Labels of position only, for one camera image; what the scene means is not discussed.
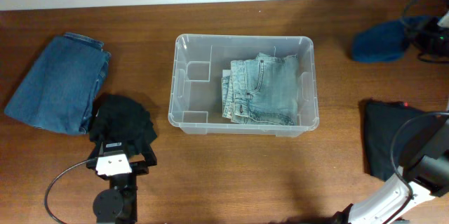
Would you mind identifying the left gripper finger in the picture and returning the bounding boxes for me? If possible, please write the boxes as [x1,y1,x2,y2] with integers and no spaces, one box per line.
[88,143,103,160]
[140,138,157,166]

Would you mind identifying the navy blue garment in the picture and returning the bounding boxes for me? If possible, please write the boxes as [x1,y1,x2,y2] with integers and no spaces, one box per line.
[351,15,432,64]

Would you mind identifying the light blue jeans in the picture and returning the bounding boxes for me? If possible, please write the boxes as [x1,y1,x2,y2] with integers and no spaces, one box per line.
[222,53,299,126]

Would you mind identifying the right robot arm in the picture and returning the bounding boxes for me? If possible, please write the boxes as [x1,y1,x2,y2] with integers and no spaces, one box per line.
[329,16,448,223]

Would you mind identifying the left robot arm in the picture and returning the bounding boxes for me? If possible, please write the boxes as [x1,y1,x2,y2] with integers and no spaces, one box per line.
[86,140,157,224]

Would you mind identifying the black crumpled garment left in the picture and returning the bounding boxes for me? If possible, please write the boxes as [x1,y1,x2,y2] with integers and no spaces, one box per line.
[89,95,157,156]

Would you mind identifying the clear plastic storage bin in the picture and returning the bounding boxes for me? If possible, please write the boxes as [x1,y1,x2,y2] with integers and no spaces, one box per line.
[168,34,320,138]

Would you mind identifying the folded dark blue jeans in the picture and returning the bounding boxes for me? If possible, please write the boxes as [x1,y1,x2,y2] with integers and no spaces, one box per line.
[4,32,111,136]

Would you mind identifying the black folded shirt right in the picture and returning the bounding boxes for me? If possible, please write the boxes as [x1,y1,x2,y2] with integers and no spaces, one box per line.
[361,100,443,181]

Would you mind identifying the right black cable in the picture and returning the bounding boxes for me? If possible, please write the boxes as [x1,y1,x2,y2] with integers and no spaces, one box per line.
[389,0,449,224]

